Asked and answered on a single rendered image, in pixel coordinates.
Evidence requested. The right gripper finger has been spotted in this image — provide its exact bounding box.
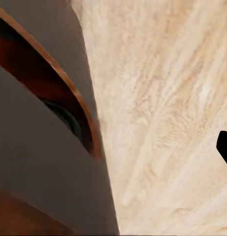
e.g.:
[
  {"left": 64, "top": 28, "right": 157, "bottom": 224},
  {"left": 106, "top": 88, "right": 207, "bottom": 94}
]
[{"left": 216, "top": 130, "right": 227, "bottom": 163}]

